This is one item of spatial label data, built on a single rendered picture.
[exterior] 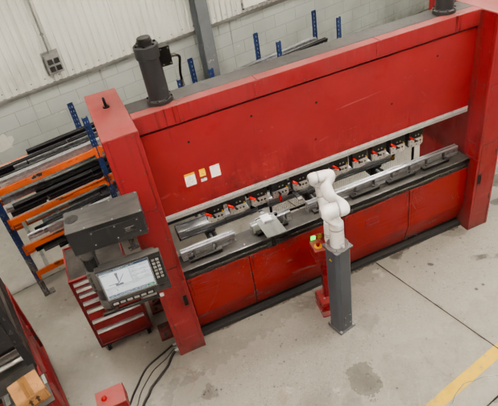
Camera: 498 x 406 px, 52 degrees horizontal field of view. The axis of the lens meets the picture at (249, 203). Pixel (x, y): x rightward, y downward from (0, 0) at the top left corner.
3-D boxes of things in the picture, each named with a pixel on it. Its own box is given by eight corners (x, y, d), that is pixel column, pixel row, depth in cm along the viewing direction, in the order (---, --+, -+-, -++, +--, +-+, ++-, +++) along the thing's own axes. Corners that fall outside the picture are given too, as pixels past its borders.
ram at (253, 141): (165, 223, 411) (138, 138, 363) (163, 218, 417) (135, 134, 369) (467, 111, 479) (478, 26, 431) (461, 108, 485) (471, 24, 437)
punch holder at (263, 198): (252, 208, 438) (250, 192, 428) (249, 202, 444) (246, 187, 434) (268, 201, 441) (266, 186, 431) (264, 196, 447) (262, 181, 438)
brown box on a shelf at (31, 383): (10, 428, 325) (2, 417, 318) (2, 399, 343) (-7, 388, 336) (55, 400, 336) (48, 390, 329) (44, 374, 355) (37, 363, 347)
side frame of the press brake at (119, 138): (180, 356, 470) (101, 142, 331) (158, 296, 535) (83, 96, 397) (206, 345, 475) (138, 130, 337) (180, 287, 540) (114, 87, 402)
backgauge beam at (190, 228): (180, 242, 462) (177, 233, 455) (176, 233, 472) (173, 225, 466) (395, 159, 514) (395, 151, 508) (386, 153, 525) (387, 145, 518)
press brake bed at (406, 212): (203, 337, 483) (183, 275, 433) (196, 321, 499) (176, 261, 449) (460, 225, 551) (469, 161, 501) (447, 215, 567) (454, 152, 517)
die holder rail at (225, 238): (183, 262, 441) (180, 254, 435) (181, 258, 445) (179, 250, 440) (236, 241, 452) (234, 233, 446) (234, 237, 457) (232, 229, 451)
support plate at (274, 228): (267, 238, 431) (267, 238, 430) (255, 221, 451) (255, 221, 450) (287, 231, 435) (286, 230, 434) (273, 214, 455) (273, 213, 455)
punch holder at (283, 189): (273, 200, 442) (271, 184, 432) (269, 195, 449) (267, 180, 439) (288, 193, 446) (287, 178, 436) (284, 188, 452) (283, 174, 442)
